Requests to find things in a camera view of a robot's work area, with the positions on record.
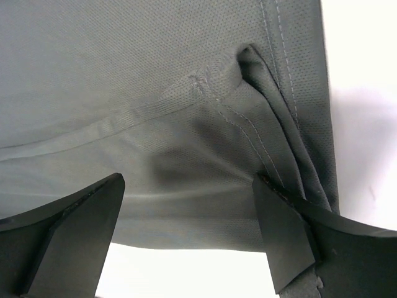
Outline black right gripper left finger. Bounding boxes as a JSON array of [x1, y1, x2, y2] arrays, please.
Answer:
[[1, 173, 125, 297]]

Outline dark grey t-shirt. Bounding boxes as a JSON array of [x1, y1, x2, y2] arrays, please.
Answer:
[[1, 1, 339, 251]]

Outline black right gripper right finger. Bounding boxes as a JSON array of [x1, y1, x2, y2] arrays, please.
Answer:
[[252, 173, 396, 297]]

